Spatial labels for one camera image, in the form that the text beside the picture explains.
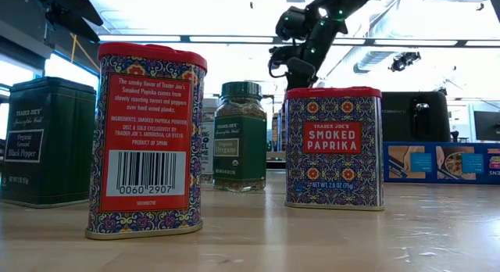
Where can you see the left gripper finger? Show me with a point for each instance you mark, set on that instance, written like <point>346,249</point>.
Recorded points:
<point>78,4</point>
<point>66,20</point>

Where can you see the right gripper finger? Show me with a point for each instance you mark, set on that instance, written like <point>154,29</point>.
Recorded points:
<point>302,78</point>

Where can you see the green-lidded spice jar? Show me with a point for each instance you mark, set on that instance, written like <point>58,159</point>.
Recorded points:
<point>240,147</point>

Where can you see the red-lidded paprika spice tin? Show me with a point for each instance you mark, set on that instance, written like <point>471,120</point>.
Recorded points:
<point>146,147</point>
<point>334,166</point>

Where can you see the white-lidded seasoning jar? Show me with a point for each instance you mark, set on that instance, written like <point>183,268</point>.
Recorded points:
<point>208,147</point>

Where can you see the black pepper spice tin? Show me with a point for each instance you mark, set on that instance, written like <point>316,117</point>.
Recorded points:
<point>47,147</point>

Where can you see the black ceiling track bar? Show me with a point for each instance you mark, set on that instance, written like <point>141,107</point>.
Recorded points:
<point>390,41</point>

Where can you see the black ceiling-mounted device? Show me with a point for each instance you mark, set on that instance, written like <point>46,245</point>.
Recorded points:
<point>404,61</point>

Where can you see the blue plastic wrap box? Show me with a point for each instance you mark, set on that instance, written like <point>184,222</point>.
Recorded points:
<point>429,162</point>

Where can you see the black computer monitor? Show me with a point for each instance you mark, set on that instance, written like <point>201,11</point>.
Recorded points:
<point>488,125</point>

